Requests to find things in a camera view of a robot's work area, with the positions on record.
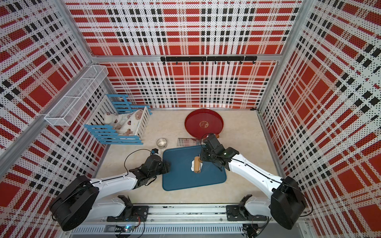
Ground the wooden rolling pin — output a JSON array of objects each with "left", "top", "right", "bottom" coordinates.
[{"left": 193, "top": 156, "right": 202, "bottom": 174}]

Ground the teal plastic tray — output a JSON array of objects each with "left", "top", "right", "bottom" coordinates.
[{"left": 162, "top": 146, "right": 227, "bottom": 191}]

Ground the white dough lump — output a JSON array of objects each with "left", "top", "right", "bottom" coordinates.
[{"left": 191, "top": 157, "right": 202, "bottom": 174}]

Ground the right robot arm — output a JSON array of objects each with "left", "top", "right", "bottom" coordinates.
[{"left": 200, "top": 133, "right": 307, "bottom": 230}]

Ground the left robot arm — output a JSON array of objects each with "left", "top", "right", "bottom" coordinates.
[{"left": 49, "top": 154, "right": 170, "bottom": 232}]

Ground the small glass bowl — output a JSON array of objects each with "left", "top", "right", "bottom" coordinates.
[{"left": 156, "top": 138, "right": 167, "bottom": 149}]

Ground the red round plate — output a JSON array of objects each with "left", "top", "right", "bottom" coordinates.
[{"left": 185, "top": 109, "right": 224, "bottom": 139}]

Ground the doll in patterned cloth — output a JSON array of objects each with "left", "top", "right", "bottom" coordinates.
[{"left": 103, "top": 110, "right": 143, "bottom": 136}]

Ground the blue white toy crib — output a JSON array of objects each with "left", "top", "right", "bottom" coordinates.
[{"left": 84, "top": 94, "right": 152, "bottom": 145}]

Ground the small green circuit board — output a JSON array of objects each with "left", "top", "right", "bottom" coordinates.
[{"left": 115, "top": 225, "right": 135, "bottom": 233}]

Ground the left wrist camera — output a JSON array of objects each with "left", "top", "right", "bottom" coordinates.
[{"left": 150, "top": 148, "right": 159, "bottom": 157}]

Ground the knife with wooden handle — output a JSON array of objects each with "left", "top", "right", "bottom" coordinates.
[{"left": 177, "top": 134, "right": 210, "bottom": 147}]

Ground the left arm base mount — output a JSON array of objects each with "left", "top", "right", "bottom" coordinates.
[{"left": 107, "top": 206, "right": 149, "bottom": 222}]

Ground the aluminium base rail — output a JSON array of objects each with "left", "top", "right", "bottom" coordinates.
[{"left": 60, "top": 203, "right": 316, "bottom": 238}]

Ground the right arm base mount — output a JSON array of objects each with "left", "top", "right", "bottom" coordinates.
[{"left": 226, "top": 205, "right": 267, "bottom": 222}]

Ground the black hook rail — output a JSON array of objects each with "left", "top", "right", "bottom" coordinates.
[{"left": 160, "top": 56, "right": 258, "bottom": 63}]

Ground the white wire mesh basket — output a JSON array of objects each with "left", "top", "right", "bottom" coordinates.
[{"left": 44, "top": 65, "right": 108, "bottom": 126}]

